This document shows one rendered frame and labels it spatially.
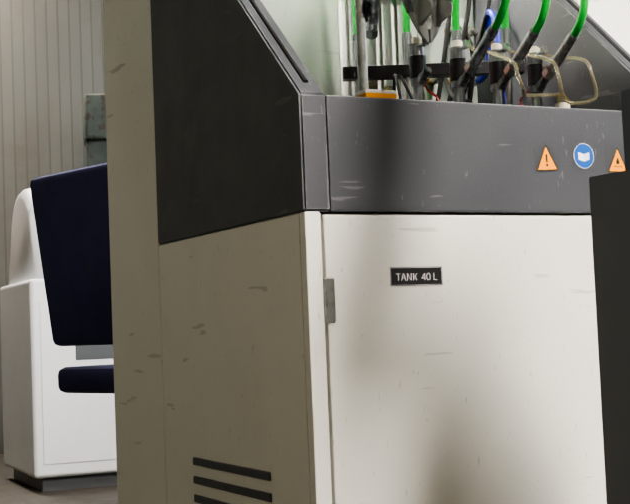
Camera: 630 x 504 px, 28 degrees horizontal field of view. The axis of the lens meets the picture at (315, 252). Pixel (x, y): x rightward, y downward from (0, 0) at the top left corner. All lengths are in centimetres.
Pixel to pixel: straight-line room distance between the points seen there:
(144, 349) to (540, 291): 77
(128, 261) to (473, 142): 80
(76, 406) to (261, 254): 367
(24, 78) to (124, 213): 528
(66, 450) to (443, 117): 383
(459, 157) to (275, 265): 31
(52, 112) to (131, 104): 530
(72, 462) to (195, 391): 340
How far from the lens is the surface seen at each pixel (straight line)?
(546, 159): 190
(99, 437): 546
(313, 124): 170
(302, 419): 170
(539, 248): 188
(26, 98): 762
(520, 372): 185
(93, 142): 702
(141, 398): 232
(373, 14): 201
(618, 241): 149
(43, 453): 542
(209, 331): 199
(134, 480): 238
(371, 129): 174
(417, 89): 210
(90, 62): 779
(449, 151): 180
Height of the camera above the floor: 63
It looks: 4 degrees up
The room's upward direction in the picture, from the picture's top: 2 degrees counter-clockwise
